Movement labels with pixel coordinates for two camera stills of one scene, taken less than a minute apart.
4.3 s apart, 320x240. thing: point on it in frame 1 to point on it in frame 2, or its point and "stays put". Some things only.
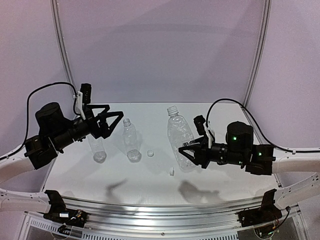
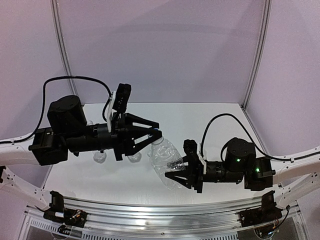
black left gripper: x=93 y=122 to x=121 y=136
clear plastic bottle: x=179 y=131 to x=165 y=159
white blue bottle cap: x=172 y=110 to x=156 y=129
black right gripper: x=203 y=152 to x=196 y=172
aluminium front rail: x=127 y=217 stays put
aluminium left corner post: x=55 y=7 stays put
